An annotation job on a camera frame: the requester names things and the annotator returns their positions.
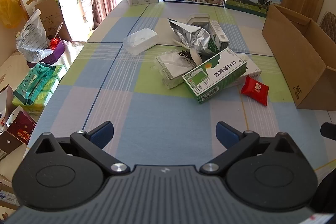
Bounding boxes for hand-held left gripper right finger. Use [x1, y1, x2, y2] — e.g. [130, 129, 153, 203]
[199, 121, 301, 176]

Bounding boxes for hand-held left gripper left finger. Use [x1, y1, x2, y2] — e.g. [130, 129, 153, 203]
[34, 121, 131, 176]

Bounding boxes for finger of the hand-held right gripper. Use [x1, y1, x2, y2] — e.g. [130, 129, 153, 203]
[320, 122, 336, 139]

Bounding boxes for red candy packet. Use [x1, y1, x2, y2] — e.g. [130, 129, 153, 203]
[241, 76, 269, 106]

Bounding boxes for green and white spray box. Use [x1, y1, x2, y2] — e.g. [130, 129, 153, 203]
[182, 48, 247, 104]

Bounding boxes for brown cardboard box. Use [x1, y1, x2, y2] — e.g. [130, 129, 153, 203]
[262, 5, 336, 111]

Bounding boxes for clear plastic tray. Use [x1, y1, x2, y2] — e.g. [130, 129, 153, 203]
[156, 52, 200, 89]

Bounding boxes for white and green slim box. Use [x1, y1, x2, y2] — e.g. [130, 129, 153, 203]
[208, 20, 230, 51]

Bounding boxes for white plastic lidded container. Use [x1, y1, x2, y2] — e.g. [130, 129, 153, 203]
[123, 29, 159, 55]

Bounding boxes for silver foil bag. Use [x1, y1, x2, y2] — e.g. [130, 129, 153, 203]
[168, 18, 218, 54]

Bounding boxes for checked cloth desktop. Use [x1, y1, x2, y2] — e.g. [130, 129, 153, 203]
[26, 0, 336, 188]

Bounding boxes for green tissue pack bundle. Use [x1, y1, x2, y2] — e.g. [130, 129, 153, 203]
[13, 63, 66, 115]

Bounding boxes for dark red gift box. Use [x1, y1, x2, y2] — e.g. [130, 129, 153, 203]
[6, 110, 37, 146]

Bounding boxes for white cloth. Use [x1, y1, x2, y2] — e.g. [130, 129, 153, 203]
[62, 40, 87, 69]

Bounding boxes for brown padded chair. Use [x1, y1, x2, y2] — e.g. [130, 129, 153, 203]
[316, 11, 336, 33]

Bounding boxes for white printed plastic bag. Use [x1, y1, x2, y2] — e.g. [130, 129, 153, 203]
[16, 9, 50, 63]

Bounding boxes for white glossy box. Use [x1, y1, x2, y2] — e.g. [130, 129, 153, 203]
[57, 0, 91, 41]

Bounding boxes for brown paper carton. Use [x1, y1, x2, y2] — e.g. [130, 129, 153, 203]
[34, 0, 71, 41]

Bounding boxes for yellow plastic bag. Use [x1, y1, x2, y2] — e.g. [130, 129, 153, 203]
[0, 0, 30, 29]

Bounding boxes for white cardboard handle piece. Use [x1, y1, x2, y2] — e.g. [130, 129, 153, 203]
[20, 0, 51, 20]

